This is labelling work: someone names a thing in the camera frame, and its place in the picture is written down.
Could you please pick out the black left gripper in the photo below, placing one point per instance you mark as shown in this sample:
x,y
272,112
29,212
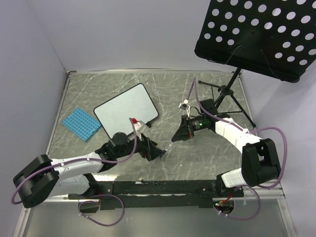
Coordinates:
x,y
148,149

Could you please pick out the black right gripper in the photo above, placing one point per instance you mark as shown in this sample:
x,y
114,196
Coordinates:
x,y
183,133

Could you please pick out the small black-framed whiteboard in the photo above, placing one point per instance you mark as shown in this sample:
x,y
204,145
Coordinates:
x,y
135,103

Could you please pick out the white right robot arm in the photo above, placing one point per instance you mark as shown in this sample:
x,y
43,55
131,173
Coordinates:
x,y
259,158

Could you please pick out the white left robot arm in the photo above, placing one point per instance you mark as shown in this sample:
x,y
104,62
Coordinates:
x,y
45,177

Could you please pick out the blue studded building plate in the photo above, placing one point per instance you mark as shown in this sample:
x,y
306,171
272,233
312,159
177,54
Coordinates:
x,y
82,124

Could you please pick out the black perforated music stand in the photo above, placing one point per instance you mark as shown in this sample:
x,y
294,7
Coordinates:
x,y
275,38

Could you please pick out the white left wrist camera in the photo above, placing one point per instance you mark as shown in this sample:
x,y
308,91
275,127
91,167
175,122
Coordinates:
x,y
140,126

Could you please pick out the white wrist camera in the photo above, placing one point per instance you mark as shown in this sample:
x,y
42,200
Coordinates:
x,y
184,105
140,126

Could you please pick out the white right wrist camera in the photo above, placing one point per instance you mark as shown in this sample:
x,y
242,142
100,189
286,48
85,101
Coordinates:
x,y
184,105

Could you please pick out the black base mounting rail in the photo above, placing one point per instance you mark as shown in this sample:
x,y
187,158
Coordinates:
x,y
138,194

